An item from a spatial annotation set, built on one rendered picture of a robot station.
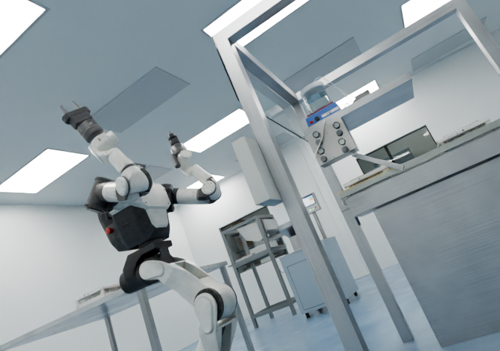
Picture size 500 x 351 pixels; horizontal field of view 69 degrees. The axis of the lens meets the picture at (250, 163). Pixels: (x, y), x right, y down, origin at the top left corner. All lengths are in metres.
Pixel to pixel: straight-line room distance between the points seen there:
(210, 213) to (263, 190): 7.09
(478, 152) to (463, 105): 5.23
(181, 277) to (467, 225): 1.35
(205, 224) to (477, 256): 6.95
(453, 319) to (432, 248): 0.33
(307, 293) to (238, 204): 3.83
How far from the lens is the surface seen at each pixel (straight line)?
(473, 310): 2.07
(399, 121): 7.18
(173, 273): 1.70
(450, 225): 2.02
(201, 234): 8.51
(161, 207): 1.86
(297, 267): 4.57
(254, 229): 5.64
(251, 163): 1.32
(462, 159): 1.99
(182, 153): 2.08
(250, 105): 1.50
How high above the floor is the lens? 0.58
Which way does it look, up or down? 17 degrees up
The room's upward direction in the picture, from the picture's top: 22 degrees counter-clockwise
